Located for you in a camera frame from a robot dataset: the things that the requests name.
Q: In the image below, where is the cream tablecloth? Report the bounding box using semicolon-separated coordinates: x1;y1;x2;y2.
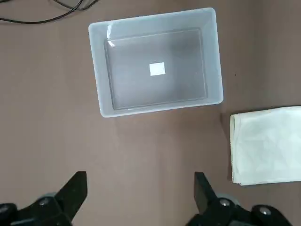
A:
230;105;301;187

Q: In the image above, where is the black cable on table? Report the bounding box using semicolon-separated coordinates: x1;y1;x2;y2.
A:
0;0;99;24

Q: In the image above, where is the clear plastic box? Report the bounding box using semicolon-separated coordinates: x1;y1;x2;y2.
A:
88;7;223;118

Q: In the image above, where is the white square sticker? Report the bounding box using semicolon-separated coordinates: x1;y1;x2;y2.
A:
149;62;166;77

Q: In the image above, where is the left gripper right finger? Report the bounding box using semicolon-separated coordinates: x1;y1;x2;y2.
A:
188;172;291;226

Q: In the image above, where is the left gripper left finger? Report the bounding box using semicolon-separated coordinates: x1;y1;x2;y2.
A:
0;171;88;226

